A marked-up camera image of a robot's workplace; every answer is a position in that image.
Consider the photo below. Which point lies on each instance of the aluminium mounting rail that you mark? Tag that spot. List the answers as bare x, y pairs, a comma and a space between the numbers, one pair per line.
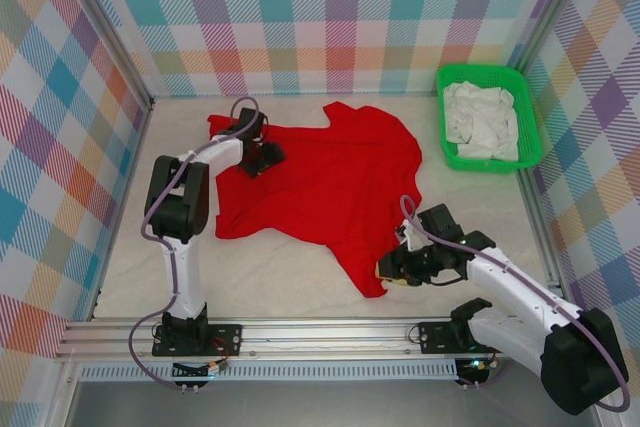
325, 337

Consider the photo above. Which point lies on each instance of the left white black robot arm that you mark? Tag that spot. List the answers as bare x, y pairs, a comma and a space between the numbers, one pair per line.
182, 277

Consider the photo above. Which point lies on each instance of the white t-shirt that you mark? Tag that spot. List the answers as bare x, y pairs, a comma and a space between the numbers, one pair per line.
480, 122

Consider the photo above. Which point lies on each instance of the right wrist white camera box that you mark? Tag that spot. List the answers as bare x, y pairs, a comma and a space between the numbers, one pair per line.
409, 236

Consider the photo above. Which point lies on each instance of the aluminium frame post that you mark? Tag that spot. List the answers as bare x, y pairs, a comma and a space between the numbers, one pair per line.
550, 7
100, 27

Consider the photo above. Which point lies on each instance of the aluminium frame leg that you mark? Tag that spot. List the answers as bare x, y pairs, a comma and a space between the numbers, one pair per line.
62, 397

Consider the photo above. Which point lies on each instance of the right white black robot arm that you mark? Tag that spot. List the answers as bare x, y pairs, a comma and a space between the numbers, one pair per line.
515, 282

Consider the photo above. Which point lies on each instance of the green plastic basket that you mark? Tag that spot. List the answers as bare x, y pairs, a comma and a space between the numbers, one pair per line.
531, 127

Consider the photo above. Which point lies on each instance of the red printed t-shirt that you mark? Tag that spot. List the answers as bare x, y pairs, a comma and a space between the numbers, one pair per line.
325, 177

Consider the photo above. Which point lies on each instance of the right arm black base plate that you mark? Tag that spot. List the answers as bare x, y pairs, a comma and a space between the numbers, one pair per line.
435, 337

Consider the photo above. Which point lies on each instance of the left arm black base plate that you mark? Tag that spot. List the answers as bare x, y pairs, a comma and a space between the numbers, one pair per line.
225, 337

